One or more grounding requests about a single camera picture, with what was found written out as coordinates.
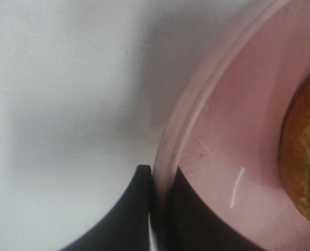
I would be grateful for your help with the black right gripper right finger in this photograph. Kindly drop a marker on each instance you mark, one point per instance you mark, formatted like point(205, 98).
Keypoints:
point(191, 225)

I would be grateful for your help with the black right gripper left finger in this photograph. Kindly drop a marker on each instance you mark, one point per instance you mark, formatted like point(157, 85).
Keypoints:
point(126, 225)

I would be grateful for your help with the pink round plate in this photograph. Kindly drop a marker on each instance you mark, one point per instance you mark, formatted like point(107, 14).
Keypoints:
point(224, 131)

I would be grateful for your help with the toy hamburger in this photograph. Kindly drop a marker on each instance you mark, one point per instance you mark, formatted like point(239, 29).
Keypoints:
point(294, 153)

